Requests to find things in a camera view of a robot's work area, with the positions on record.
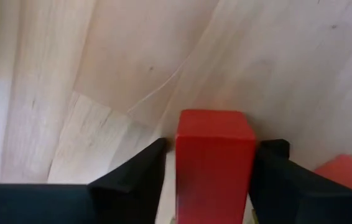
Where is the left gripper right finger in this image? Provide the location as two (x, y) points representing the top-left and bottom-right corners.
(248, 138), (352, 224)

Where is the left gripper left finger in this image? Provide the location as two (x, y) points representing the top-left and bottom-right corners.
(0, 137), (168, 224)

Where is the red rectangular wooden block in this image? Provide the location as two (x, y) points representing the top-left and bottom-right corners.
(174, 108), (257, 224)

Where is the coral wooden arch block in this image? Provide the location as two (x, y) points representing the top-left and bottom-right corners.
(313, 154), (352, 194)

